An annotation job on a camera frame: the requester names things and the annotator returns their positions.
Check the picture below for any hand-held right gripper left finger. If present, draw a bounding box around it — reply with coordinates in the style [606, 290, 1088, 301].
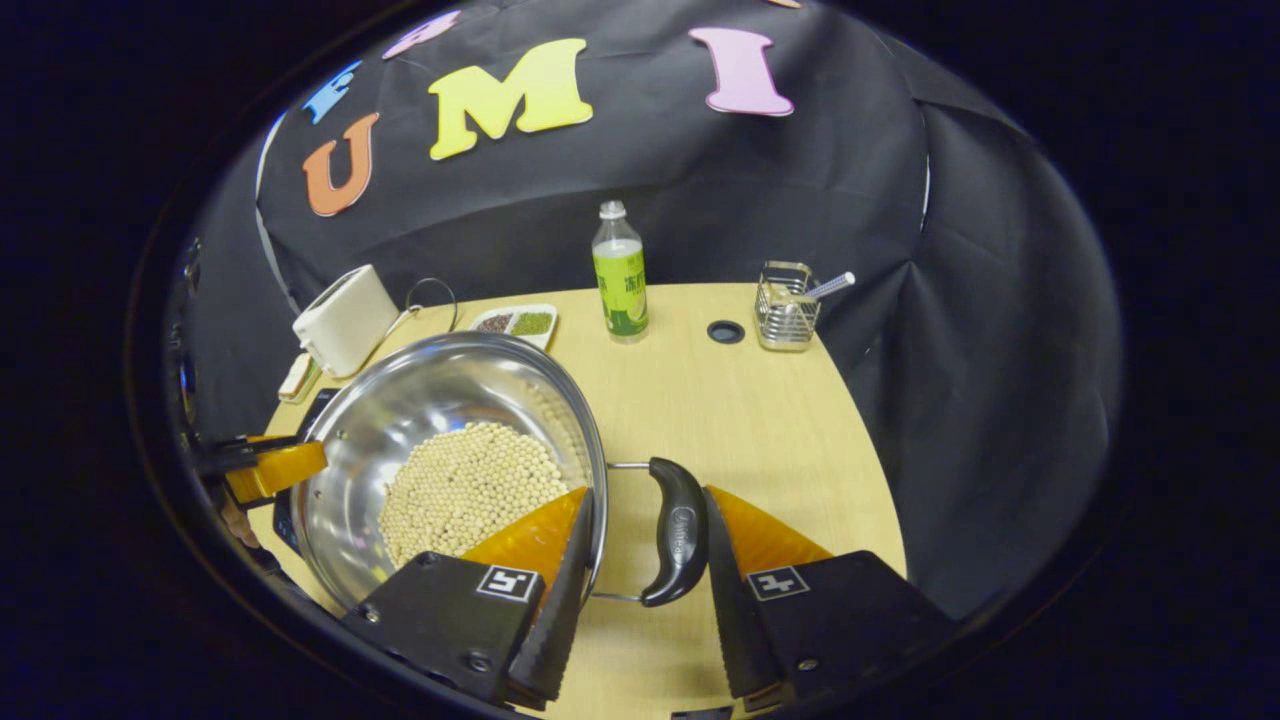
[340, 487, 598, 713]

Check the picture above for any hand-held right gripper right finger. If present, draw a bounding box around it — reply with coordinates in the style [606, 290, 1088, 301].
[703, 485, 956, 713]

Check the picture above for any steel pot with soybeans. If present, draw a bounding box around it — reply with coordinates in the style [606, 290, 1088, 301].
[290, 332, 711, 613]

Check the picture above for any white toaster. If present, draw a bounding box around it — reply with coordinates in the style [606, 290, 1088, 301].
[292, 264, 401, 379]

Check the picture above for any white divided bean dish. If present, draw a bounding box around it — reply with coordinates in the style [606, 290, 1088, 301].
[470, 303, 559, 351]

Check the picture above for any green label plastic bottle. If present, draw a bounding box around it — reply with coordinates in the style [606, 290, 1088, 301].
[592, 200, 649, 344]

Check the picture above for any black backdrop cloth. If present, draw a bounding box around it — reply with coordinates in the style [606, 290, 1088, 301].
[180, 0, 1121, 621]

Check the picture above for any black power cable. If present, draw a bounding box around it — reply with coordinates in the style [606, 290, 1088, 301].
[385, 277, 459, 346]

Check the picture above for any wire mesh utensil holder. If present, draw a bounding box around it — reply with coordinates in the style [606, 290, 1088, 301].
[754, 261, 823, 353]

